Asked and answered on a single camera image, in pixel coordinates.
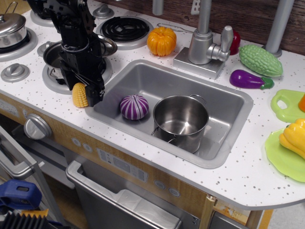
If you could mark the grey post left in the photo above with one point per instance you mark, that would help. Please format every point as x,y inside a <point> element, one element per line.
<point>157,7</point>

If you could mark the grey stove knob middle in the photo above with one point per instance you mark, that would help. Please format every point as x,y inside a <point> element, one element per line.
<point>42,48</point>

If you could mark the yellow toy bell pepper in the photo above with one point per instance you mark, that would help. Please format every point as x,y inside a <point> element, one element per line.
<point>293,137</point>

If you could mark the yellow toy corn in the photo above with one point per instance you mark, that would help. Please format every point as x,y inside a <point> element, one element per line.
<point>79,95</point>

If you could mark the orange toy piece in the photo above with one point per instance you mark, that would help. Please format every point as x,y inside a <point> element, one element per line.
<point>301,103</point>

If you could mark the yellow tape piece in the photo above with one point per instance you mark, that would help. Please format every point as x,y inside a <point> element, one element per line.
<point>35,213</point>

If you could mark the steel pot in sink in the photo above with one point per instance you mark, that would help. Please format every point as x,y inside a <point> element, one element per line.
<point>180,120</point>

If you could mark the grey post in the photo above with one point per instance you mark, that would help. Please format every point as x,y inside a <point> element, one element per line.
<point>280,21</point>
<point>157,7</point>

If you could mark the black coil burner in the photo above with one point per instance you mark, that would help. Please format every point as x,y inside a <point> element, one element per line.
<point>53,85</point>
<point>127,32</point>
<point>39,21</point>

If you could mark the black coil burner back left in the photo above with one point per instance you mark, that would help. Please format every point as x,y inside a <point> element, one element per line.
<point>39,21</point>

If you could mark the light green toy plate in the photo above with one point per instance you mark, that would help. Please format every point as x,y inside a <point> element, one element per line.
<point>284,160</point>

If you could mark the green toy bitter melon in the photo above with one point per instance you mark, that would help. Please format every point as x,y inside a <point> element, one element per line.
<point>260,61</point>

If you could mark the grey post right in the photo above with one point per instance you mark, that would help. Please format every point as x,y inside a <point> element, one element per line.
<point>280,21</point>

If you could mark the black coil burner back right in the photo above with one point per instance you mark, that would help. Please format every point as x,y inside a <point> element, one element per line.
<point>127,32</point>

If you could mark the red toy apple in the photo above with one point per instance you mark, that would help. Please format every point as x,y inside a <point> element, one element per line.
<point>234,49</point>

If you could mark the silver toy faucet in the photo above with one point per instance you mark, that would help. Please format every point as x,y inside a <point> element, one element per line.
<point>203,56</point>

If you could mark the silver dishwasher door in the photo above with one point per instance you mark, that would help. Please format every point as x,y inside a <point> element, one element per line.
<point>111,203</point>

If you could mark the grey toy sink basin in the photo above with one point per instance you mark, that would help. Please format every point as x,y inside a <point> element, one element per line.
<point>228,109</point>

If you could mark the purple toy eggplant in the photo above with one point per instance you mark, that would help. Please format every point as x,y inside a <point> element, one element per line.
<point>244,79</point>

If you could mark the orange toy pumpkin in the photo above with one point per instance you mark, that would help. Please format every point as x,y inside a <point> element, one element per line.
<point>161,41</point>

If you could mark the grey stove knob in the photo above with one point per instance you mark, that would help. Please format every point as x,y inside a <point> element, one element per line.
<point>42,48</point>
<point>103,12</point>
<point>15,73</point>

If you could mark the grey stove knob front left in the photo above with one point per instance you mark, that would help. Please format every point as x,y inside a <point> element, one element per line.
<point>15,73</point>

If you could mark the steel pot on stove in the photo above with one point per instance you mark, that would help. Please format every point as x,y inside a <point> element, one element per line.
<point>53,59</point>

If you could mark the silver oven door handle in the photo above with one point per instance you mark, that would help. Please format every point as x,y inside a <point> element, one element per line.
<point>14,159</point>

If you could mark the light green toy cutting board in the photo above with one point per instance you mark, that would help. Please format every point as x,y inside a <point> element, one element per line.
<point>285,105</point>

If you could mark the lidded steel pot far left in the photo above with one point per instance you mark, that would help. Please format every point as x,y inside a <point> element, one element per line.
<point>12,27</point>

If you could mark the black coil burner front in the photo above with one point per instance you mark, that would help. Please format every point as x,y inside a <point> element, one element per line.
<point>53,85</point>

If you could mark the white bracket on wall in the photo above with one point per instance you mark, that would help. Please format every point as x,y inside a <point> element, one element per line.
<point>195,9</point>

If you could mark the grey stove knob back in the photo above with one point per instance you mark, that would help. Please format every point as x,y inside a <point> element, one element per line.
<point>103,12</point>

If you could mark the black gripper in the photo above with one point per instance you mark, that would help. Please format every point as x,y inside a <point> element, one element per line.
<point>82,61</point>

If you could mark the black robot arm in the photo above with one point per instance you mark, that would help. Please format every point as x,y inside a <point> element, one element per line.
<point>64,12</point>

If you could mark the blue clamp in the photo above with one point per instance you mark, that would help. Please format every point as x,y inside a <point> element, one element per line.
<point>18,194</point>

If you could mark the grey oven dial knob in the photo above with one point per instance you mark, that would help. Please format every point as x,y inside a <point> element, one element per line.
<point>36,128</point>

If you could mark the steel pot lid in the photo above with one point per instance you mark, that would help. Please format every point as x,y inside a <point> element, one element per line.
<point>108,46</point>

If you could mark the purple white striped toy onion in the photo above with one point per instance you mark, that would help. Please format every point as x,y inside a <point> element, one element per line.
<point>134,107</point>

